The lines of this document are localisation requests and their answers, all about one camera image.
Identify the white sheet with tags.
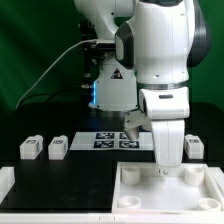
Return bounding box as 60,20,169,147
70,132,153,151

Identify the black camera on base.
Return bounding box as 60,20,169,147
79,20,115,83

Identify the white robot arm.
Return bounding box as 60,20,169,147
74,0,211,172

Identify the grey camera cable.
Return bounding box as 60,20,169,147
14,39,98,110

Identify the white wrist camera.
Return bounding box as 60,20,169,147
124,110,151,141

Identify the white left obstacle bar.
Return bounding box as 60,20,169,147
0,167,15,204

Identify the black cable on table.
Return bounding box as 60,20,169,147
18,87,88,107

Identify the white square tabletop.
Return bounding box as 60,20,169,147
112,162,224,214

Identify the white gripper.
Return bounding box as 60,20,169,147
151,120,184,176

